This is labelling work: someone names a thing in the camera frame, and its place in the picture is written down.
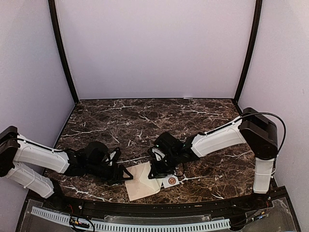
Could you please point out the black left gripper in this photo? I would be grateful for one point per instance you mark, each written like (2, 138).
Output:
(116, 178)

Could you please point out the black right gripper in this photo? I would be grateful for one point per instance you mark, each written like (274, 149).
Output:
(156, 171)

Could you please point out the pink envelope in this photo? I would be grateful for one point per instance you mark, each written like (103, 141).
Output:
(141, 186)

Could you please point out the white sticker sheet with seals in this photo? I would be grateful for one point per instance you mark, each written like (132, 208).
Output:
(170, 181)

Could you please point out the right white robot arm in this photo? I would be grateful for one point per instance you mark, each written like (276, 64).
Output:
(253, 128)

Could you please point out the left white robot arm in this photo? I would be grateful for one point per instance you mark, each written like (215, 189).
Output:
(16, 152)

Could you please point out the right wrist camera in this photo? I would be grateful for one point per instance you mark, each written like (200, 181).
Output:
(156, 153)

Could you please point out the black front table rail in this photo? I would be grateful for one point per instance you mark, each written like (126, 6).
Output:
(90, 198)

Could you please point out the white slotted cable duct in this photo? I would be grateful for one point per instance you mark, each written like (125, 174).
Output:
(133, 224)

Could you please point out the black left frame post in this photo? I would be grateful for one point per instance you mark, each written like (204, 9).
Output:
(61, 50)

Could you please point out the black frame post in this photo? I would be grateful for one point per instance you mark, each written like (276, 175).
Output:
(61, 50)
(250, 49)

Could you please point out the black right frame post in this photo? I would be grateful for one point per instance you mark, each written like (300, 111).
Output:
(250, 49)

